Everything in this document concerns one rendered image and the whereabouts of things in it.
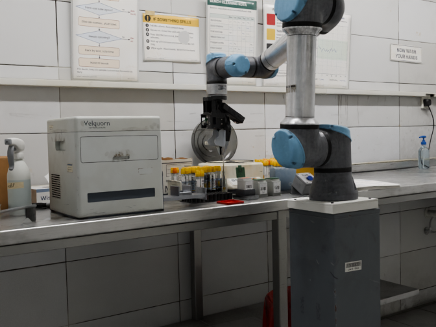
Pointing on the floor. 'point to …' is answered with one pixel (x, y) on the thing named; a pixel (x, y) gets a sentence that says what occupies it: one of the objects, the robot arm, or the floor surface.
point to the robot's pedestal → (335, 268)
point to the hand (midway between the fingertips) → (223, 151)
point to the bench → (252, 215)
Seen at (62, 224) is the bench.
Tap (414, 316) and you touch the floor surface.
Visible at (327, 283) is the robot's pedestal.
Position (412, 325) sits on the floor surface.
